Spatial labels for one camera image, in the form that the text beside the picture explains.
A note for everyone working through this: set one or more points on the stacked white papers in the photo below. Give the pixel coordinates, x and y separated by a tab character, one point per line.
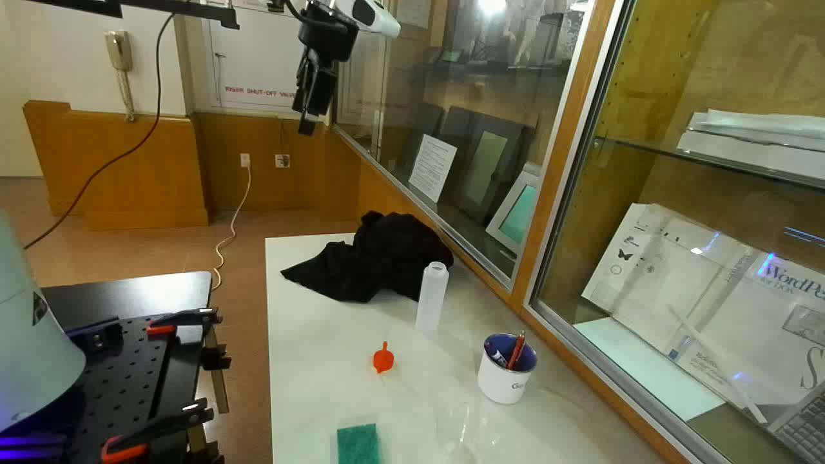
781	143

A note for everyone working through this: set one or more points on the orange small funnel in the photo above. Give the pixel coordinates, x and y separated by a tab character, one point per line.
382	359

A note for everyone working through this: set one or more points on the clear plastic cup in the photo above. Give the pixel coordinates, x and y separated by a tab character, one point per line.
457	426

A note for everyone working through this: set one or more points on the white paper sign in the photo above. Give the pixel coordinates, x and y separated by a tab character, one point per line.
431	166

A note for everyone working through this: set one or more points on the white cup blue inside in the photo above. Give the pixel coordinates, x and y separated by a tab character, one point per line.
494	379

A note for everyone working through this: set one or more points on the black perforated breadboard table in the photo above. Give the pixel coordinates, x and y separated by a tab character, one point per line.
130	379

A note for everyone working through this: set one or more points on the black cloth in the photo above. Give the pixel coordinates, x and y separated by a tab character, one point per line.
388	254

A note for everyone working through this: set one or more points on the open white booklet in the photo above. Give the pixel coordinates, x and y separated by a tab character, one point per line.
741	321

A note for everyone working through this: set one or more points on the red handled clamp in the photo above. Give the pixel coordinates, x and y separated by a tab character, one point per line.
165	326

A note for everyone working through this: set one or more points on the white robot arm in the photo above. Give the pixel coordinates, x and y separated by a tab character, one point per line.
38	362

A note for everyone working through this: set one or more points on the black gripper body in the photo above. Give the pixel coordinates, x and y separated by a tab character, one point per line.
329	40

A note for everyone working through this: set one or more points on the orange handled clamp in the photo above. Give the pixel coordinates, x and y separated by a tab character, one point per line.
132	446

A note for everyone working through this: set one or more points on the red pen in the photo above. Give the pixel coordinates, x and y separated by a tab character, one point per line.
518	341

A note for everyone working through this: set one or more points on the wall telephone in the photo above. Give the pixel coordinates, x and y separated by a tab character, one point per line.
119	51

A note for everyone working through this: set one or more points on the green sponge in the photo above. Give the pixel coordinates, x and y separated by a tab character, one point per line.
359	443

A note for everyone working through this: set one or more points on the white plastic bottle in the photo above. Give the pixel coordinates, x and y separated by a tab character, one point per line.
431	297

